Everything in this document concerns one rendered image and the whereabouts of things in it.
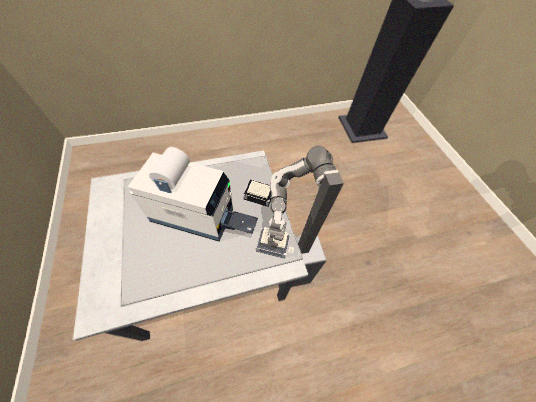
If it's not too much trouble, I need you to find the white foil roll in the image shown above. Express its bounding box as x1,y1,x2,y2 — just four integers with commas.
149,147,190,190

